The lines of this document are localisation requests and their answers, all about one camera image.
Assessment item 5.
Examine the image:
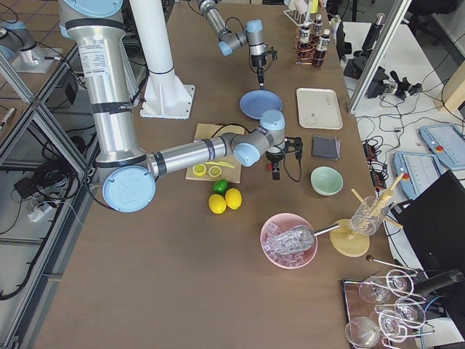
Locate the cream rabbit tray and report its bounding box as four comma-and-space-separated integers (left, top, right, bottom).
296, 87, 343, 130

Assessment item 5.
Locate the teach pendant near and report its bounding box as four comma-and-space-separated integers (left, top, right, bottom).
392, 151, 445, 199

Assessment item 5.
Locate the top tea bottle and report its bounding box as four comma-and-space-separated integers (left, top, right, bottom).
297, 21, 311, 59

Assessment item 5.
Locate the yellow lemon lower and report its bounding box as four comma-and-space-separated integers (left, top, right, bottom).
208, 193, 227, 214

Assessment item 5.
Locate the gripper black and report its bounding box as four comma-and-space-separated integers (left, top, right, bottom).
249, 49, 278, 89
265, 137, 302, 180

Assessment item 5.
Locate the yellow lemon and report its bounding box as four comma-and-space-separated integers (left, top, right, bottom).
208, 193, 227, 214
225, 188, 243, 209

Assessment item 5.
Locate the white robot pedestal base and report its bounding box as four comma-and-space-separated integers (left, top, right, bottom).
130, 0, 195, 120

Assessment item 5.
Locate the yellow lemon upper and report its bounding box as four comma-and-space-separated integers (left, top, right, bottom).
225, 188, 243, 209

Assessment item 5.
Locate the lower left tea bottle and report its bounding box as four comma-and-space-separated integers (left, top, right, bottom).
312, 29, 331, 67

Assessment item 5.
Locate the wooden cup stand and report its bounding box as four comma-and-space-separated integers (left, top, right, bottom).
329, 173, 404, 257

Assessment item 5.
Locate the lemon half on board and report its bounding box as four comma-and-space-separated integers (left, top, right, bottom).
192, 164, 208, 177

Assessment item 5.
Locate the lower right tea bottle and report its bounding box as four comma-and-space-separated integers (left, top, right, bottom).
312, 14, 323, 42

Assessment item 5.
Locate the black monitor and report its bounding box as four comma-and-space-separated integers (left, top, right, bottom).
392, 170, 464, 271

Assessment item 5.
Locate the yellow plastic knife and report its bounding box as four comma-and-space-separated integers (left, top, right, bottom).
212, 161, 235, 169

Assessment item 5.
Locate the grey folded cloth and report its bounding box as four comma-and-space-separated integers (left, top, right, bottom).
312, 135, 341, 160

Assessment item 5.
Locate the green bowl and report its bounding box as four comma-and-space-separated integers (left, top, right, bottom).
310, 167, 344, 196

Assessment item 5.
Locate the wooden cutting board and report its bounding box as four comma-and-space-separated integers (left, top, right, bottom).
185, 124, 246, 183

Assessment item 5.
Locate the teach pendant far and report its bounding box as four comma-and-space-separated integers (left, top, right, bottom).
418, 124, 465, 170

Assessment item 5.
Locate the lemon slice on board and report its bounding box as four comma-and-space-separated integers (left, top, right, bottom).
208, 165, 222, 178

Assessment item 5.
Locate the blue plate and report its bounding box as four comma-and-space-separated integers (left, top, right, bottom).
239, 90, 283, 119

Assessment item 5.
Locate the copper wire bottle rack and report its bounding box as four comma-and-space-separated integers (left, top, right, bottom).
294, 26, 330, 67

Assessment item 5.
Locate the clear glass mug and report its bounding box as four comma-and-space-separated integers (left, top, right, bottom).
350, 196, 389, 236

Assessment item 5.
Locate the teach pendant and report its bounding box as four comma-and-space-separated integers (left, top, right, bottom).
418, 124, 465, 170
392, 151, 445, 199

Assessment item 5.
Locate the pink bowl with ice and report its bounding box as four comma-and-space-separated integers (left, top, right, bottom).
260, 213, 318, 269

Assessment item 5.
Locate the metal ice scoop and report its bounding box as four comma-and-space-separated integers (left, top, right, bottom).
283, 223, 340, 254

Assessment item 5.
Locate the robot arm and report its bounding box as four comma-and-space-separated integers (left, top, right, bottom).
197, 0, 278, 90
59, 1, 301, 212

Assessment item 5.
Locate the tea bottle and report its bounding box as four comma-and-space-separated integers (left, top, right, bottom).
312, 14, 323, 42
312, 29, 331, 67
297, 21, 311, 59

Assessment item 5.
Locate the green lime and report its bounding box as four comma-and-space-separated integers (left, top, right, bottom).
213, 180, 229, 194

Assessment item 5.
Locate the wine glass rack tray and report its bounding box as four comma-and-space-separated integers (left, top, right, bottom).
341, 267, 435, 348

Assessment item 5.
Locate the coloured cup rack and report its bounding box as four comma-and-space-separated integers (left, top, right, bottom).
283, 0, 326, 27

